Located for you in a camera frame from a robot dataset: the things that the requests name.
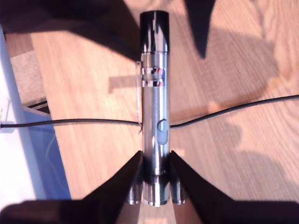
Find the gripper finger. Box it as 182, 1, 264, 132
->
169, 150, 234, 224
70, 150, 144, 224
0, 0, 141, 60
183, 0, 217, 59

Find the metallic silver laser pointer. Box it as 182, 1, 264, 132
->
135, 10, 171, 207

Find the white flat panel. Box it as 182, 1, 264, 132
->
0, 25, 72, 204

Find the long black cable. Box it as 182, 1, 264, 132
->
0, 94, 299, 129

